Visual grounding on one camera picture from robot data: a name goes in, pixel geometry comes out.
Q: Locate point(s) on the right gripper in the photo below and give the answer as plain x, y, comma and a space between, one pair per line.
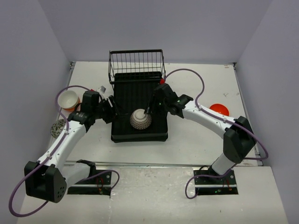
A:
154, 99

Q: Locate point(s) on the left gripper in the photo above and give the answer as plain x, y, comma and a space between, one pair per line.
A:
113, 111

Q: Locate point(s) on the brown patterned white bowl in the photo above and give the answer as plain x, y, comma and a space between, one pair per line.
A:
140, 120

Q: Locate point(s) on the orange plastic bowl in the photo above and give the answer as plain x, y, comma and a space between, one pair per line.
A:
219, 108
72, 108

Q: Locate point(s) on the beige ceramic bowl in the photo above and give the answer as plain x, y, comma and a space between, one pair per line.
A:
67, 99

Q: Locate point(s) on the pink floral ceramic bowl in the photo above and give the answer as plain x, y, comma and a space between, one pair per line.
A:
57, 128

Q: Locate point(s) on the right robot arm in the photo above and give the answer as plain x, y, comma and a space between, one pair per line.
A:
236, 134

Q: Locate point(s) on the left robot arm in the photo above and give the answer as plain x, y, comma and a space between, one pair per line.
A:
46, 178

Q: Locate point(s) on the black dish rack tray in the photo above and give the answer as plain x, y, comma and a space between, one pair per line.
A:
129, 97

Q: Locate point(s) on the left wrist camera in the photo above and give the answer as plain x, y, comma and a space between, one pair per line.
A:
102, 91

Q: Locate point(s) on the black wire basket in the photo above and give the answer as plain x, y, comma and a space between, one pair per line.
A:
136, 65

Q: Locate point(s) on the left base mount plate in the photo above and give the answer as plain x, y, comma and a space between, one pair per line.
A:
100, 185

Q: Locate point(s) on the base mount plate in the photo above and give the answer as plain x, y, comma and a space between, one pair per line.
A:
227, 185
100, 185

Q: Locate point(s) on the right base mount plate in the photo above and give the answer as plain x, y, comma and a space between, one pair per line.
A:
227, 185

